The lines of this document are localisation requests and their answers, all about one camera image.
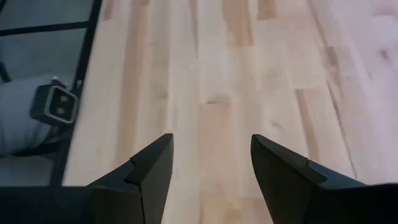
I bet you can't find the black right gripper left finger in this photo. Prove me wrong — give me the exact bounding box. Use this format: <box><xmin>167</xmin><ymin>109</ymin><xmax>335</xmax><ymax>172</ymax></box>
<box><xmin>0</xmin><ymin>133</ymin><xmax>174</xmax><ymax>224</ymax></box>

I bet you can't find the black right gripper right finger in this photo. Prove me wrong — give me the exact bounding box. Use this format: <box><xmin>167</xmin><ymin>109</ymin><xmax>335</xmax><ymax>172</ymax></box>
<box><xmin>250</xmin><ymin>133</ymin><xmax>398</xmax><ymax>224</ymax></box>

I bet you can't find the black rounded camera box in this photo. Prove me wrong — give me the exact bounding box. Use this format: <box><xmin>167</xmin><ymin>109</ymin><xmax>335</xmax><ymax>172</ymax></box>
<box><xmin>29</xmin><ymin>83</ymin><xmax>80</xmax><ymax>127</ymax></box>

